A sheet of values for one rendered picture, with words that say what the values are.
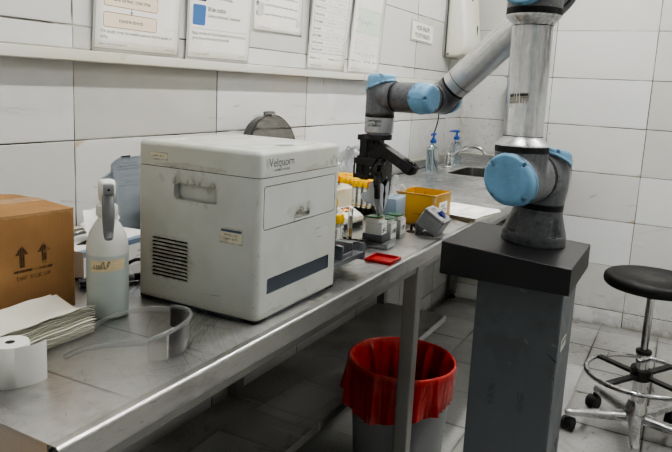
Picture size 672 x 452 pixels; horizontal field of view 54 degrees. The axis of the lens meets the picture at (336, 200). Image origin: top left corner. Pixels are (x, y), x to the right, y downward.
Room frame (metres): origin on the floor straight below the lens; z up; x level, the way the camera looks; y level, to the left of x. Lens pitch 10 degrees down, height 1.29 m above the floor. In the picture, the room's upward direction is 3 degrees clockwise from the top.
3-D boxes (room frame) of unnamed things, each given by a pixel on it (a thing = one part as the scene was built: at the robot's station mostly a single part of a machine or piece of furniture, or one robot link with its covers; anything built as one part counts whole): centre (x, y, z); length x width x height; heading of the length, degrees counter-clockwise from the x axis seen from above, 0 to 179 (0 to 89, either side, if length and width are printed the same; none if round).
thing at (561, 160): (1.55, -0.49, 1.11); 0.13 x 0.12 x 0.14; 141
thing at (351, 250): (1.41, 0.00, 0.92); 0.21 x 0.07 x 0.05; 152
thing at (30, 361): (0.83, 0.42, 0.90); 0.06 x 0.06 x 0.06; 62
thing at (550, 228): (1.56, -0.48, 0.99); 0.15 x 0.15 x 0.10
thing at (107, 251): (1.09, 0.38, 1.00); 0.09 x 0.08 x 0.24; 62
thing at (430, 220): (1.88, -0.27, 0.92); 0.13 x 0.07 x 0.08; 62
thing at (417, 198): (2.05, -0.28, 0.93); 0.13 x 0.13 x 0.10; 60
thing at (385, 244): (1.70, -0.11, 0.89); 0.09 x 0.05 x 0.04; 64
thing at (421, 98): (1.66, -0.19, 1.27); 0.11 x 0.11 x 0.08; 51
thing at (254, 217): (1.28, 0.18, 1.03); 0.31 x 0.27 x 0.30; 152
